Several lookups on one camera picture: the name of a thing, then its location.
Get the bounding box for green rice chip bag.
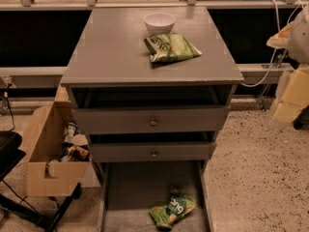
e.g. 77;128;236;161
149;188;197;230

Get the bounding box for metal railing frame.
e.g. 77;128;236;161
1;0;308;82

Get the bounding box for white ceramic bowl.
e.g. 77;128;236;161
144;13;176;35

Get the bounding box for white cable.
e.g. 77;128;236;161
240;0;305;88

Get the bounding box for black folding stand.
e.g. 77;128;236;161
0;182;82;232

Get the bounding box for green chip bag on counter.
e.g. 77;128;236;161
144;34;202;63

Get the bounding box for black chair seat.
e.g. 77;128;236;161
0;131;26;181

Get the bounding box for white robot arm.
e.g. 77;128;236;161
267;5;309;126

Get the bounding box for cardboard box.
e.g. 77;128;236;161
22;101;91;198

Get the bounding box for grey wooden drawer cabinet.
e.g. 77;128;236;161
59;6;245;232

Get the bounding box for open grey bottom drawer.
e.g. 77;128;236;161
98;161;214;232

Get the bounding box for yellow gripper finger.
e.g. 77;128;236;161
269;66;309;127
267;22;293;49

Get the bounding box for snack packets in box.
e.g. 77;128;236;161
61;122;90;162

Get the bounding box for grey top drawer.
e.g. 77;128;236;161
72;106;229;134

